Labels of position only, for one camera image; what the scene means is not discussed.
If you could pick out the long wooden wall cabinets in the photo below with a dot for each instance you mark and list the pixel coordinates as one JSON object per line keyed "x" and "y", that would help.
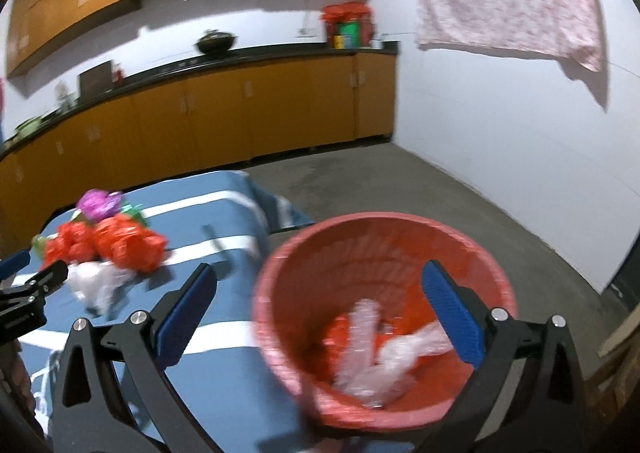
{"x": 65, "y": 3}

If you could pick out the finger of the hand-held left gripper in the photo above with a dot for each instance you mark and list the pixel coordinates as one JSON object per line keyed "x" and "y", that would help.
{"x": 14, "y": 263}
{"x": 42, "y": 280}

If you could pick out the black countertop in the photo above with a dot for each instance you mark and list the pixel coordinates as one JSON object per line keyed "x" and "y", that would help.
{"x": 280, "y": 53}

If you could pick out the green pot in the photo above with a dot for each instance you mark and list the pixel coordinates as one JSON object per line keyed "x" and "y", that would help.
{"x": 27, "y": 128}

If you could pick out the blue white striped cloth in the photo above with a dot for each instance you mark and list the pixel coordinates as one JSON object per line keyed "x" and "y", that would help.
{"x": 230, "y": 293}

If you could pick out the pale yellow-green wrapper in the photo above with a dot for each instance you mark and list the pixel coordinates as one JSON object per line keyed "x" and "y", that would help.
{"x": 40, "y": 241}

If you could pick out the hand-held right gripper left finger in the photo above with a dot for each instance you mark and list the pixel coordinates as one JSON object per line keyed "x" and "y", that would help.
{"x": 172, "y": 328}

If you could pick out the red bag over tins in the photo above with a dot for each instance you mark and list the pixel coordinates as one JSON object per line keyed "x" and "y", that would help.
{"x": 347, "y": 14}

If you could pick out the wooden stool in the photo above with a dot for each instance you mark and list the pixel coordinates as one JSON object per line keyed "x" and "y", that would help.
{"x": 610, "y": 393}

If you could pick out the dark cutting board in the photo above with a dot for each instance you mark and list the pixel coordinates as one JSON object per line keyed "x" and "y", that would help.
{"x": 96, "y": 79}

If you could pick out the crumpled red plastic bag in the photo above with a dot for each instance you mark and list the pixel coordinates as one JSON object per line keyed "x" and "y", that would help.
{"x": 70, "y": 240}

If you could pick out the wooden base cabinets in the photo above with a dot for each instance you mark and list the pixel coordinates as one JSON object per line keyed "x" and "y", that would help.
{"x": 225, "y": 108}

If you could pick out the purple plastic wrapper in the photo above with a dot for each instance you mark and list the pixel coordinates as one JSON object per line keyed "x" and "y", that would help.
{"x": 100, "y": 203}

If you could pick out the light wooden frame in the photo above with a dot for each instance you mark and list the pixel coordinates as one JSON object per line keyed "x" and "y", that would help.
{"x": 622, "y": 330}

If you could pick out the green plastic wrapper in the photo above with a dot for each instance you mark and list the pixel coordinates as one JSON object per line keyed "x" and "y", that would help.
{"x": 135, "y": 214}

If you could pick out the red plastic basket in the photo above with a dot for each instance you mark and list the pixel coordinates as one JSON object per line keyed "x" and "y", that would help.
{"x": 295, "y": 293}

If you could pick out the green tin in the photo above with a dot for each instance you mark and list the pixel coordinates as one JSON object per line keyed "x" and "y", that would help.
{"x": 348, "y": 35}

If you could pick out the black wok with lid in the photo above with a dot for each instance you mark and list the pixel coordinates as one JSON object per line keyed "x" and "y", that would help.
{"x": 216, "y": 43}

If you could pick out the red canister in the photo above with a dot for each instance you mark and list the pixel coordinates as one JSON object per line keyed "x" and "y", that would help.
{"x": 365, "y": 34}

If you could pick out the white plastic bag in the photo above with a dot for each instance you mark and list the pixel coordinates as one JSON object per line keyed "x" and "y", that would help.
{"x": 95, "y": 283}

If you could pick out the large red plastic bag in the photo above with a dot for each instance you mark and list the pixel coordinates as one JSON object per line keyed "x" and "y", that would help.
{"x": 130, "y": 243}

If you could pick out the wall power outlet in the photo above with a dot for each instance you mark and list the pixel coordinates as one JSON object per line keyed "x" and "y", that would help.
{"x": 306, "y": 31}

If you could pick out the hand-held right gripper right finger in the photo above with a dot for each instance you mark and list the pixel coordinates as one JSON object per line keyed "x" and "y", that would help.
{"x": 452, "y": 313}

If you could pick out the glass jar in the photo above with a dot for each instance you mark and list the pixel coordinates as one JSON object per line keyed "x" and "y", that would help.
{"x": 62, "y": 95}

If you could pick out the red bottle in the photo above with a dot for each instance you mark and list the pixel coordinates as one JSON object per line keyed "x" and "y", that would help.
{"x": 118, "y": 75}

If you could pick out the small red plastic bag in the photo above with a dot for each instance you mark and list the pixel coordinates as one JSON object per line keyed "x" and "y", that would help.
{"x": 337, "y": 338}

